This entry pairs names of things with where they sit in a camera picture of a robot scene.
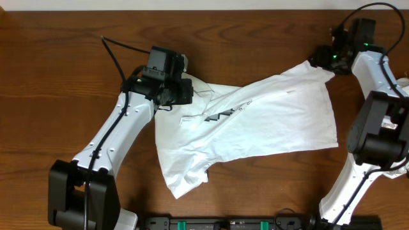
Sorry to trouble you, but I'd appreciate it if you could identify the white printed t-shirt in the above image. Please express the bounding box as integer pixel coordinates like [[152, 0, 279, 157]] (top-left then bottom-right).
[[155, 62, 338, 198]]

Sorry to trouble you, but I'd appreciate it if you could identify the black mounting rail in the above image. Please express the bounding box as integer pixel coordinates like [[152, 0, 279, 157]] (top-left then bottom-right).
[[138, 215, 383, 230]]

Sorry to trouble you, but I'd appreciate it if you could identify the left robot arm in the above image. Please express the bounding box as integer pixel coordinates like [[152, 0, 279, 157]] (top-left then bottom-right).
[[48, 47, 193, 230]]

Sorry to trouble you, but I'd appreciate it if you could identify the fern print fabric container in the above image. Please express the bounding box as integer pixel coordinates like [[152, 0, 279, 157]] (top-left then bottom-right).
[[382, 77, 409, 180]]

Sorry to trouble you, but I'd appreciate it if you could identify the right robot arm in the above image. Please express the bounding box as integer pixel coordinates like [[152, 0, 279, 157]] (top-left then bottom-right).
[[308, 18, 408, 229]]

